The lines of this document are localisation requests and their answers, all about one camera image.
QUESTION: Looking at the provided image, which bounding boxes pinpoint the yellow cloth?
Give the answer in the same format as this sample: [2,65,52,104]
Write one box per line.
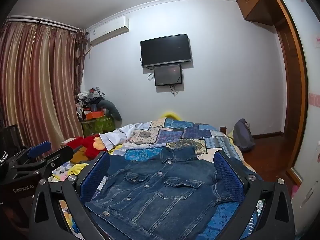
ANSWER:
[65,163,90,178]

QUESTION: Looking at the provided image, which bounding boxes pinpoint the brown wooden door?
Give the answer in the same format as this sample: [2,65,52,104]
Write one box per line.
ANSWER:
[269,0,310,183]

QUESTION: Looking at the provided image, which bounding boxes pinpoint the black chair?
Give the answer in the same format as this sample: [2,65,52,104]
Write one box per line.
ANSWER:
[0,124,22,155]

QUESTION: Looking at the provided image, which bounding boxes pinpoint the wooden overhead cabinet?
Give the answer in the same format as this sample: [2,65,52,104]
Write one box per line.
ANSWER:
[236,0,278,27]

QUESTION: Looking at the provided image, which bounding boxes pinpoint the white curtain rail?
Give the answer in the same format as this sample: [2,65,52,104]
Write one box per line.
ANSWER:
[7,16,81,32]

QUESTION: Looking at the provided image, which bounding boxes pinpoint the yellow round cushion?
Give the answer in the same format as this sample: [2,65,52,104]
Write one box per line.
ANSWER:
[160,111,183,120]

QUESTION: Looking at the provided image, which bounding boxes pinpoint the white shirt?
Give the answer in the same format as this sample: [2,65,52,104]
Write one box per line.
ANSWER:
[99,124,153,151]

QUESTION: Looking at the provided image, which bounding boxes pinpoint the orange box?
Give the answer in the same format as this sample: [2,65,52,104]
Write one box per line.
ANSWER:
[85,110,106,120]

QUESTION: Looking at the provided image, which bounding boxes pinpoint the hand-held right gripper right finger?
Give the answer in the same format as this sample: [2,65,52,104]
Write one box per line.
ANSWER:
[213,151,296,240]

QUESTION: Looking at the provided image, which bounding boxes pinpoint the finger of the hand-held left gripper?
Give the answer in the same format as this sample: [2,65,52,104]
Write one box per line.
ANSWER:
[9,141,52,167]
[15,146,74,180]

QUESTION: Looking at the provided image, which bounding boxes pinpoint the cartoon printed sheet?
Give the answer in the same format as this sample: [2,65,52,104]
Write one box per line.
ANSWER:
[49,161,73,181]

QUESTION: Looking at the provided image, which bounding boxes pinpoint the green and orange clothes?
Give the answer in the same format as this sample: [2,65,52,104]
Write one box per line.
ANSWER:
[81,116,115,138]

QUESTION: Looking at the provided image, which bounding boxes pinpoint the pile of mixed clothes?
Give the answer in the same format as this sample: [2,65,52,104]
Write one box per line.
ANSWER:
[75,87,108,120]

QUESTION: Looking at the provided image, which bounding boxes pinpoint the black wall television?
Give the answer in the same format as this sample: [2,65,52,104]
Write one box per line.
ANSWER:
[140,33,192,68]

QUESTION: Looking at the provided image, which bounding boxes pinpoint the red plush toy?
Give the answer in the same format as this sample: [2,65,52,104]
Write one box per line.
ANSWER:
[66,134,108,159]

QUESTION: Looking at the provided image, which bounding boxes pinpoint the small black monitor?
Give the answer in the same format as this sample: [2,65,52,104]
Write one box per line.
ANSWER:
[153,64,182,87]

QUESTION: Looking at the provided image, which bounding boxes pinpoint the white air conditioner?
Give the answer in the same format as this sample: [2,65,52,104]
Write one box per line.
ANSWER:
[86,16,130,46]

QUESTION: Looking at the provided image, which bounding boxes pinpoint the striped brown curtain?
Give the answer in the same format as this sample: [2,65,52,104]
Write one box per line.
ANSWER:
[0,20,87,153]

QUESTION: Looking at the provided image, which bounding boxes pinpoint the blue denim jacket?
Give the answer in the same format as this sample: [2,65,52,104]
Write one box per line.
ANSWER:
[85,145,263,240]

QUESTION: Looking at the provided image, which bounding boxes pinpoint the grey backpack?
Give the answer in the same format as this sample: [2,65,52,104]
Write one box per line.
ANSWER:
[232,119,256,152]

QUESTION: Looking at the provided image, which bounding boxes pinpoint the white door with pink stickers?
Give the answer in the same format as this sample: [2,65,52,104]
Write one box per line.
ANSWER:
[275,0,320,233]

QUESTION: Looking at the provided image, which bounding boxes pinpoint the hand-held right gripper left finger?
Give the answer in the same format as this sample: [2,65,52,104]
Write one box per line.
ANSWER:
[29,150,112,240]

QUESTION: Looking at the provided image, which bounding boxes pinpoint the blue patchwork quilt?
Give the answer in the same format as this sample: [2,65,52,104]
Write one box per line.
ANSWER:
[110,117,265,240]

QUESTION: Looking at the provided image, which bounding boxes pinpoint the brown cardboard board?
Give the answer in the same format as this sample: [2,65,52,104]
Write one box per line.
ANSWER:
[70,147,88,165]

